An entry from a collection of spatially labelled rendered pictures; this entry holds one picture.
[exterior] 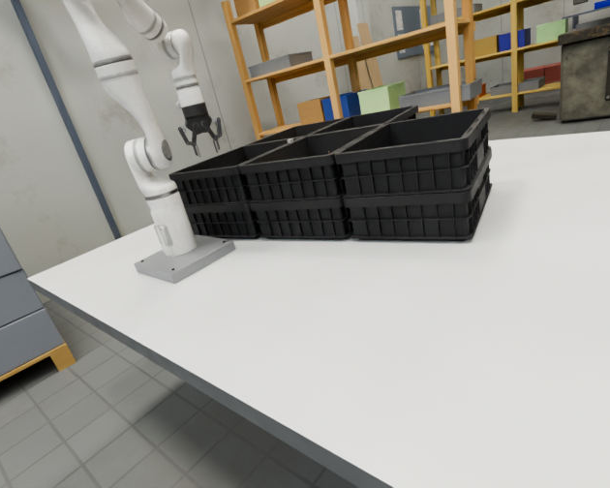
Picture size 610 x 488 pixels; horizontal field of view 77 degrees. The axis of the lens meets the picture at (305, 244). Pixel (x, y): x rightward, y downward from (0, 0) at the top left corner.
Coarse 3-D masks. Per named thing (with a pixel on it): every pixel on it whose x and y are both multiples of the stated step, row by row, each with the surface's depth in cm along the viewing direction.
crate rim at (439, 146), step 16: (464, 112) 107; (480, 128) 89; (352, 144) 97; (416, 144) 80; (432, 144) 78; (448, 144) 77; (464, 144) 76; (336, 160) 91; (352, 160) 88; (368, 160) 86
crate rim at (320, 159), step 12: (336, 132) 129; (288, 144) 125; (348, 144) 99; (264, 156) 115; (312, 156) 94; (324, 156) 92; (240, 168) 106; (252, 168) 104; (264, 168) 102; (276, 168) 100; (288, 168) 98
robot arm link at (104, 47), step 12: (72, 0) 85; (84, 0) 88; (72, 12) 85; (84, 12) 87; (84, 24) 87; (96, 24) 88; (84, 36) 87; (96, 36) 87; (108, 36) 89; (96, 48) 88; (108, 48) 88; (120, 48) 90; (96, 60) 89; (108, 60) 88; (120, 60) 90
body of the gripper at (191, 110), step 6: (186, 108) 116; (192, 108) 116; (198, 108) 117; (204, 108) 118; (186, 114) 117; (192, 114) 117; (198, 114) 117; (204, 114) 120; (186, 120) 119; (192, 120) 119; (198, 120) 120; (204, 120) 121; (210, 120) 121; (186, 126) 120; (192, 126) 120; (198, 126) 121; (198, 132) 121; (204, 132) 122
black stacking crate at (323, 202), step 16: (256, 208) 110; (272, 208) 107; (288, 208) 104; (304, 208) 101; (320, 208) 99; (336, 208) 98; (272, 224) 111; (288, 224) 107; (304, 224) 105; (320, 224) 101; (336, 224) 100
